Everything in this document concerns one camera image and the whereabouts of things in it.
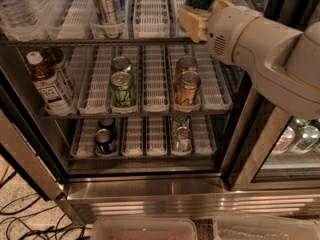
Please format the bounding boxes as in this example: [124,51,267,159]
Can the front silver can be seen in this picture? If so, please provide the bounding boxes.
[173,127,192,152]

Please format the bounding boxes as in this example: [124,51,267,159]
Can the stainless steel fridge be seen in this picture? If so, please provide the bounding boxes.
[0,0,320,224]

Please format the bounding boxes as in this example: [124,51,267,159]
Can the left clear plastic bin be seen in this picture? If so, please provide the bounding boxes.
[90,217,198,240]

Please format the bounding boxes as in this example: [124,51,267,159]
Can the rear orange soda can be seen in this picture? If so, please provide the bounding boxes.
[176,55,198,74]

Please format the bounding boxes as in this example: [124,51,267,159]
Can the red white can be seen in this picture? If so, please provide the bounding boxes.
[271,126,295,154]

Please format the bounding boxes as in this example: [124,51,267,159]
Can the rear silver can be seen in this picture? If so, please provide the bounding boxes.
[173,115,189,128]

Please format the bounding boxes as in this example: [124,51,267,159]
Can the front orange soda can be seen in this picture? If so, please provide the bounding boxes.
[175,71,201,106]

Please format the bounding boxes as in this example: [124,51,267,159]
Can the rear green soda can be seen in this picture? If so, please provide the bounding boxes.
[111,56,132,73]

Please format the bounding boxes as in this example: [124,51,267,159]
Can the front blue soda can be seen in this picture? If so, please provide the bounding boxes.
[95,129,116,154]

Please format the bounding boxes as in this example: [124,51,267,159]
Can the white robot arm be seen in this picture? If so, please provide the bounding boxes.
[178,0,320,120]

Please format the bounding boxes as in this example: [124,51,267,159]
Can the clear water bottle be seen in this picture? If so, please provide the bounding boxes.
[0,0,37,28]

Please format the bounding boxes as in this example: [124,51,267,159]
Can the front green soda can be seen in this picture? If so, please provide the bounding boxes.
[110,72,136,108]

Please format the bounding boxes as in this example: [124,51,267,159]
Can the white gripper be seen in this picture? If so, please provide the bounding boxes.
[178,0,262,66]

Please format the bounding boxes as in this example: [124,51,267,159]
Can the blue soda can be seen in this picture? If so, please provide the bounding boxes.
[98,117,117,134]
[95,129,116,154]

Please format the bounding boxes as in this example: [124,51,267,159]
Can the rear blue soda can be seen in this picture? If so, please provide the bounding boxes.
[98,117,117,134]

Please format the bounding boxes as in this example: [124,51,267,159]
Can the open fridge door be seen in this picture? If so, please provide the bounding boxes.
[0,88,65,200]

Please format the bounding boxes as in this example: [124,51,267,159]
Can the silver tall can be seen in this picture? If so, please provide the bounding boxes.
[93,0,125,39]

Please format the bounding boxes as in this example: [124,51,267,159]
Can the rear tea bottle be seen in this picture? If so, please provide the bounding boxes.
[43,47,74,98]

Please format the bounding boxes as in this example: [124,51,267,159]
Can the clear green bottle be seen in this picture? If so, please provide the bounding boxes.
[290,125,320,154]

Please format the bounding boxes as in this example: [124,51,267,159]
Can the black floor cables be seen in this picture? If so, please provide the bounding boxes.
[0,170,93,240]

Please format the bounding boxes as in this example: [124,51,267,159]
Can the clear plastic bin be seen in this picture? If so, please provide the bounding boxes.
[90,217,198,240]
[213,215,320,240]

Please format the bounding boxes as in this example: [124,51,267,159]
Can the right clear plastic bin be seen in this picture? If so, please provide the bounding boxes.
[213,215,320,240]

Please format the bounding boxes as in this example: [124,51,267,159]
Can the green soda can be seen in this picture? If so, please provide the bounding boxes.
[111,56,132,73]
[110,72,136,108]

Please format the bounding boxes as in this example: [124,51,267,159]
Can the orange soda can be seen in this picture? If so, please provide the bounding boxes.
[176,55,198,74]
[175,71,201,106]

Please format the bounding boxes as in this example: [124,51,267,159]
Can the front tea bottle white cap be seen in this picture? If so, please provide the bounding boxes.
[26,51,72,116]

